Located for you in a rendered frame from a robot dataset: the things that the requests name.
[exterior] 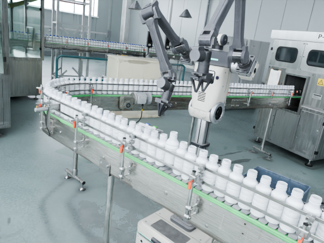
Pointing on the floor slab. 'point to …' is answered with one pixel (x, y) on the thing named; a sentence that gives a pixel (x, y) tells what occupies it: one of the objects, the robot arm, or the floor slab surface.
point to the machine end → (286, 130)
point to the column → (125, 21)
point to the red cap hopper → (68, 33)
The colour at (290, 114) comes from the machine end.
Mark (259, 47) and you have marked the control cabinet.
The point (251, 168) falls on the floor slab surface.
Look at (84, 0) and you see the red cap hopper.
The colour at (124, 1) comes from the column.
